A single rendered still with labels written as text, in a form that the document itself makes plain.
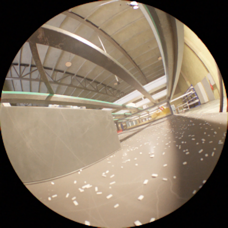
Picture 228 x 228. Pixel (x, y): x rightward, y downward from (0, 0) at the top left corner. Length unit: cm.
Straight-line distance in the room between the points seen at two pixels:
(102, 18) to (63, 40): 774
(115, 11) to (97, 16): 145
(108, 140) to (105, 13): 794
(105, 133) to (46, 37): 24
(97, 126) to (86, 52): 18
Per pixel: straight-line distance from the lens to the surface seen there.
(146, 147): 15
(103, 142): 16
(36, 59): 29
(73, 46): 21
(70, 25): 791
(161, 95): 111
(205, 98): 946
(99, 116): 16
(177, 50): 33
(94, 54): 22
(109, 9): 797
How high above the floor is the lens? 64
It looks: 12 degrees up
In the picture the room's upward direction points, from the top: 16 degrees counter-clockwise
